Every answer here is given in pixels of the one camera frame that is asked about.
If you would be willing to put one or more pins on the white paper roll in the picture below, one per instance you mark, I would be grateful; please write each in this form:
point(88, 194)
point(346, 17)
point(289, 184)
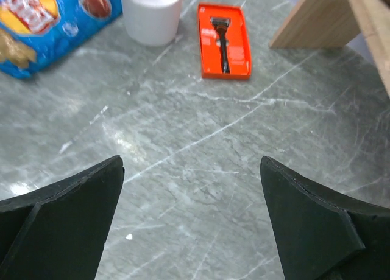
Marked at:
point(151, 22)

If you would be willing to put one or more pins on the wooden two-tier shelf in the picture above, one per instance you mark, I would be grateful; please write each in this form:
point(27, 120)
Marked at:
point(323, 24)

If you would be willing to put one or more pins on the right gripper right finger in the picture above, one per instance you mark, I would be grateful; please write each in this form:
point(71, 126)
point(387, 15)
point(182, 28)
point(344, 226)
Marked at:
point(321, 233)

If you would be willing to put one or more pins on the blue chips bag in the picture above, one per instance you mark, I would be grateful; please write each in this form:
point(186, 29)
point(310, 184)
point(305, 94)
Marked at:
point(36, 33)

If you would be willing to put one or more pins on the orange razor box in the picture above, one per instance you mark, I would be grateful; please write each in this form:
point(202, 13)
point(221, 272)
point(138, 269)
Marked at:
point(238, 46)

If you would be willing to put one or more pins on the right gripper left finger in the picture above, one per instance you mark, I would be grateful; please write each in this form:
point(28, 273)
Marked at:
point(59, 231)

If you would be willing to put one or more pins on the black razor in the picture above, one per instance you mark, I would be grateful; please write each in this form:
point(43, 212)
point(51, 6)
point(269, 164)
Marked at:
point(221, 26)

